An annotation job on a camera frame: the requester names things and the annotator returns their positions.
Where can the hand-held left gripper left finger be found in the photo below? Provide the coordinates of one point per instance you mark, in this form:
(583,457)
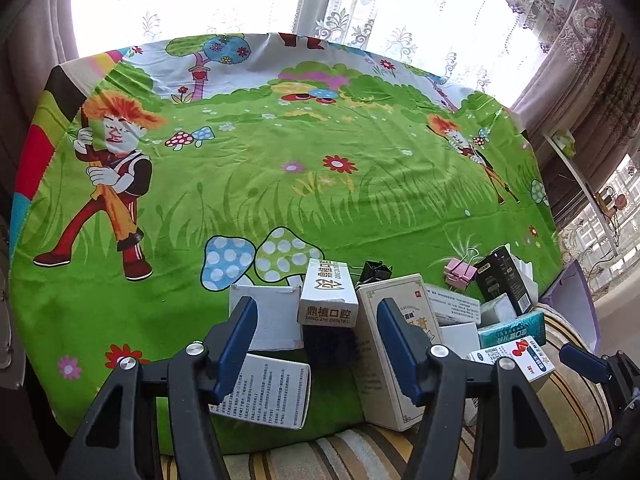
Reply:
(234,345)

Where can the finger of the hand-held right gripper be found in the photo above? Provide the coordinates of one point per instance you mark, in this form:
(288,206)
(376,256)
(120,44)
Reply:
(582,362)

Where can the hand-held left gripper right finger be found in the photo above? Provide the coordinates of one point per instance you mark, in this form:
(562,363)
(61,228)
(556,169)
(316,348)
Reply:
(397,347)

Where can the plain white box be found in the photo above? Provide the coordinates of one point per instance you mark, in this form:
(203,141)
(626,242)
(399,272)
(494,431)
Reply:
(270,320)

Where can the large cream box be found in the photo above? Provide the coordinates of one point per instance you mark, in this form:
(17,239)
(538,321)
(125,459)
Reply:
(372,310)

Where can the white box with black text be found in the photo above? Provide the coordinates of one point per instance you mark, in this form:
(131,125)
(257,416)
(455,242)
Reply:
(275,390)

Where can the white blue red medicine box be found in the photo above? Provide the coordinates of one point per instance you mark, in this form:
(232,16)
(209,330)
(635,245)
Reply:
(520,360)

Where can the purple cardboard box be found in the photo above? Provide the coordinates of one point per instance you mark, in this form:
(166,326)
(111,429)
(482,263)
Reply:
(575,300)

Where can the white box with green logo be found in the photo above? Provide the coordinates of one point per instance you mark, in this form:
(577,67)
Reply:
(325,295)

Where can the striped sofa cushion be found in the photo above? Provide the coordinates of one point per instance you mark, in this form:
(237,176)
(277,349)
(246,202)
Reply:
(575,400)

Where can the teal box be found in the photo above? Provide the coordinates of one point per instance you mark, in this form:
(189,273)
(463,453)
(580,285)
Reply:
(515,332)

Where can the black binder clip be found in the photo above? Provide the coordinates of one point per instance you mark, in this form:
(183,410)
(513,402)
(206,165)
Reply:
(375,271)

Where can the pink binder clip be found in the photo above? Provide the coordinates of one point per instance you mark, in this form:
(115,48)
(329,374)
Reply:
(460,272)

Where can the cartoon printed blanket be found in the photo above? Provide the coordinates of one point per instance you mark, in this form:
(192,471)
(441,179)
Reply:
(300,200)

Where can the green tissue box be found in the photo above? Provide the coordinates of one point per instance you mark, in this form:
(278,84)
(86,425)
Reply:
(562,141)

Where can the purple patterned drape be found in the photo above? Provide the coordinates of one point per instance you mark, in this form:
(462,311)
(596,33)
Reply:
(585,60)
(30,85)

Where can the white lace curtain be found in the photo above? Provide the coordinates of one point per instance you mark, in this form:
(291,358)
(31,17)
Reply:
(400,10)

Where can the white wall shelf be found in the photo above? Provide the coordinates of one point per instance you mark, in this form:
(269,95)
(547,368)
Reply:
(580,180)

